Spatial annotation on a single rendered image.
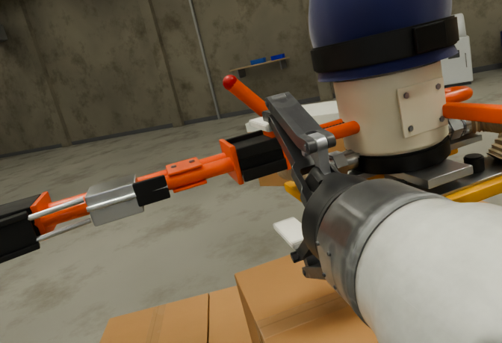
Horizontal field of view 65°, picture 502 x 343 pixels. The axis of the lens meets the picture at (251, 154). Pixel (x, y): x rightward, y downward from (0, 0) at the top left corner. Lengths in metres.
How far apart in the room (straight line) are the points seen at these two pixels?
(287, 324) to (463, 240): 0.55
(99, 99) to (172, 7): 3.76
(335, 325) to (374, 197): 0.46
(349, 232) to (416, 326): 0.08
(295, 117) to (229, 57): 10.21
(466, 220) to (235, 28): 10.31
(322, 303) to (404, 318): 0.56
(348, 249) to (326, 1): 0.44
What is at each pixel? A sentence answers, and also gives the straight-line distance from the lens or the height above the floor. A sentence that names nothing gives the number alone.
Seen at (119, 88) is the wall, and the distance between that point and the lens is 12.41.
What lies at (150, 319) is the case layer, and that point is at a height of 0.54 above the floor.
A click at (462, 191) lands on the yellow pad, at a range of 0.65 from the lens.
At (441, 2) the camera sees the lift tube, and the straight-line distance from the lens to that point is 0.65.
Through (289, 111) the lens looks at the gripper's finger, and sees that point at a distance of 0.37.
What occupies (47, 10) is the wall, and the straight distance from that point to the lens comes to 13.76.
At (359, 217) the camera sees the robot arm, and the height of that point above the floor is 1.27.
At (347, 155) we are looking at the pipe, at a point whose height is 1.19.
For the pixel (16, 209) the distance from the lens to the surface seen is 0.60.
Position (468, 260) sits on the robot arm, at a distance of 0.18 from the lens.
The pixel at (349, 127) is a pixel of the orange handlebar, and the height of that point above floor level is 1.24.
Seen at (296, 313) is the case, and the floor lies 0.94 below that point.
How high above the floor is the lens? 1.38
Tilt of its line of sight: 13 degrees down
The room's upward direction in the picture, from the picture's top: 13 degrees counter-clockwise
